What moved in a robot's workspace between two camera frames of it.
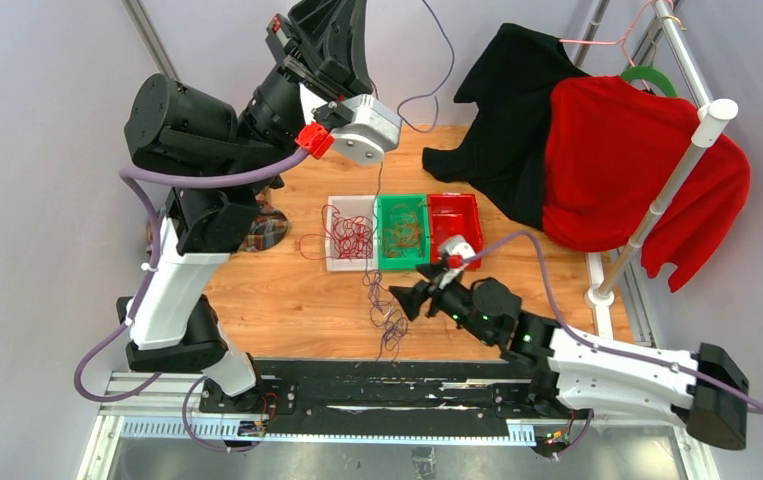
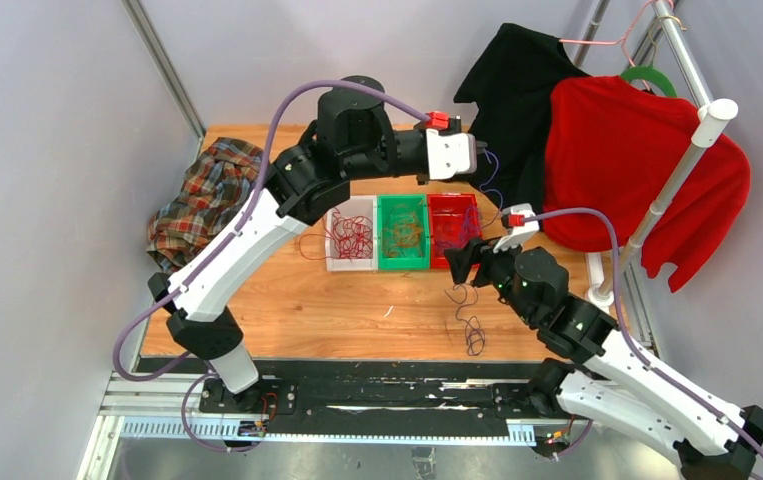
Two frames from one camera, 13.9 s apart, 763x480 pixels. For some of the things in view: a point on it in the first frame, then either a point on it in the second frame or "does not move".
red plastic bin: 455,214 does not move
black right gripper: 411,298 to 462,264
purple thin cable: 390,324 to 468,236
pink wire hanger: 623,38 does not move
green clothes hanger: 650,73 does not move
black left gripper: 321,46 to 424,130
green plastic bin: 403,231 does not move
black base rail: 290,391 does not move
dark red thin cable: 352,237 does not move
